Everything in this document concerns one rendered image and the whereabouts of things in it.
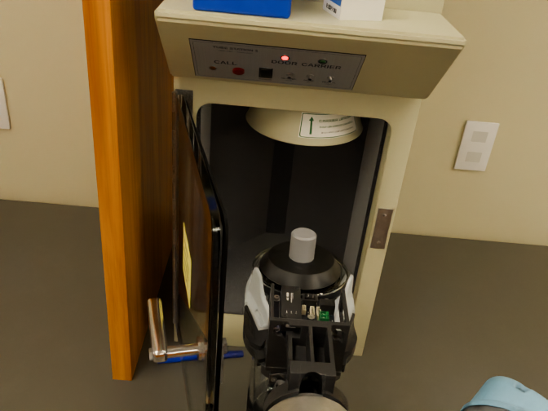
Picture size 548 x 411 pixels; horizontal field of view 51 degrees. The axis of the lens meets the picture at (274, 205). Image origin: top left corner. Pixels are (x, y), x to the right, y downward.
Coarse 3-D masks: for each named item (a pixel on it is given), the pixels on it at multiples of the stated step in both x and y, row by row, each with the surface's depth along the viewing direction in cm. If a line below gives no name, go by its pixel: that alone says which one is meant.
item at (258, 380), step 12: (264, 252) 67; (264, 276) 62; (276, 288) 60; (324, 288) 61; (336, 288) 61; (252, 360) 69; (252, 372) 69; (252, 384) 70; (264, 384) 67; (252, 396) 70; (264, 396) 68; (252, 408) 71
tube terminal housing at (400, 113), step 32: (320, 0) 68; (416, 0) 67; (224, 96) 74; (256, 96) 74; (288, 96) 74; (320, 96) 74; (352, 96) 74; (384, 96) 74; (384, 160) 81; (384, 192) 81; (384, 256) 87; (224, 320) 94
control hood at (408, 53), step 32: (160, 32) 61; (192, 32) 60; (224, 32) 59; (256, 32) 59; (288, 32) 58; (320, 32) 58; (352, 32) 58; (384, 32) 58; (416, 32) 59; (448, 32) 60; (192, 64) 67; (384, 64) 63; (416, 64) 63; (448, 64) 62; (416, 96) 70
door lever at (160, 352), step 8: (152, 304) 64; (160, 304) 65; (152, 312) 63; (160, 312) 63; (152, 320) 62; (160, 320) 62; (152, 328) 61; (160, 328) 61; (152, 336) 60; (160, 336) 60; (152, 344) 59; (160, 344) 59; (184, 344) 60; (192, 344) 60; (200, 344) 59; (152, 352) 59; (160, 352) 58; (168, 352) 59; (176, 352) 59; (184, 352) 59; (192, 352) 60; (200, 352) 59; (160, 360) 59; (200, 360) 60
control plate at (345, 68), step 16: (192, 48) 63; (208, 48) 63; (224, 48) 62; (240, 48) 62; (256, 48) 62; (272, 48) 62; (288, 48) 61; (208, 64) 66; (224, 64) 66; (240, 64) 66; (256, 64) 65; (272, 64) 65; (288, 64) 65; (304, 64) 64; (320, 64) 64; (336, 64) 64; (352, 64) 64; (256, 80) 69; (272, 80) 69; (288, 80) 68; (304, 80) 68; (320, 80) 68; (336, 80) 68; (352, 80) 67
